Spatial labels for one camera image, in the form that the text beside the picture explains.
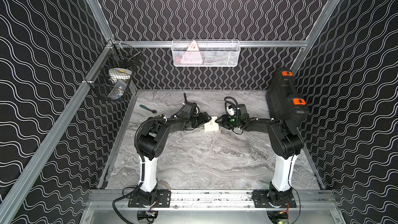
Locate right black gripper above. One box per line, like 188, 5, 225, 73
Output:
214, 114, 240, 129

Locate cream drawer jewelry box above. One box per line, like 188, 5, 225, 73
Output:
204, 116, 219, 132

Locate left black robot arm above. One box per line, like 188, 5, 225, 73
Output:
133, 112, 211, 206

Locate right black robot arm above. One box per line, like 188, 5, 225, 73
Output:
215, 102, 304, 207

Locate black tool case orange latches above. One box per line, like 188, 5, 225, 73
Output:
266, 67, 309, 135

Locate pink triangle card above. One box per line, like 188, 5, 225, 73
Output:
180, 40, 203, 65

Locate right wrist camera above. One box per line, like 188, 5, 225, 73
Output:
227, 105, 236, 116

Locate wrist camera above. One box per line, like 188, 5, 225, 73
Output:
227, 105, 236, 116
184, 102, 198, 116

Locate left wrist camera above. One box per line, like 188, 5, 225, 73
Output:
184, 102, 198, 116

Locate white wire wall basket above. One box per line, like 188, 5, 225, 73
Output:
171, 40, 241, 67

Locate black mesh wall basket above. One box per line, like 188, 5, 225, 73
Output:
89, 44, 143, 102

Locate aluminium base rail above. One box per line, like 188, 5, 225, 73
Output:
88, 189, 337, 211

